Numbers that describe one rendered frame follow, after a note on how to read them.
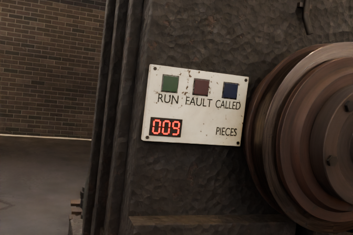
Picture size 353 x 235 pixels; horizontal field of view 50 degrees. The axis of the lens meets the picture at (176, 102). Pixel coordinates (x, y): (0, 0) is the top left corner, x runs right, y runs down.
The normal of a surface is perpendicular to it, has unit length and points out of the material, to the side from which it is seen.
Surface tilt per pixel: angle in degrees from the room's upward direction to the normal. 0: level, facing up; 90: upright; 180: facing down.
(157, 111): 90
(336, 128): 90
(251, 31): 90
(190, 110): 90
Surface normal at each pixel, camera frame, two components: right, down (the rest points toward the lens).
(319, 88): -0.41, -0.60
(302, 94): 0.33, 0.09
